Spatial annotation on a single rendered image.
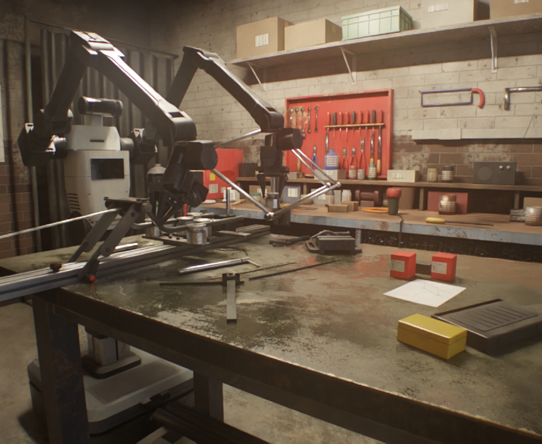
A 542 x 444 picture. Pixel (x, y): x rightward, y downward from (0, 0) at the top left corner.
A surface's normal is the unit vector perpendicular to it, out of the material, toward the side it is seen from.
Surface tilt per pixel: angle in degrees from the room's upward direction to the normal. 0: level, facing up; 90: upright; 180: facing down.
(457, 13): 91
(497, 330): 0
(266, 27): 92
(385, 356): 0
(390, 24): 90
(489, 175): 90
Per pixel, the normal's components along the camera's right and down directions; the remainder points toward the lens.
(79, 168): -0.11, 0.14
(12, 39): 0.83, 0.08
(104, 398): 0.00, -0.99
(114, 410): 0.54, -0.63
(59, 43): 0.17, 0.14
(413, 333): -0.80, 0.08
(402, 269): -0.62, 0.11
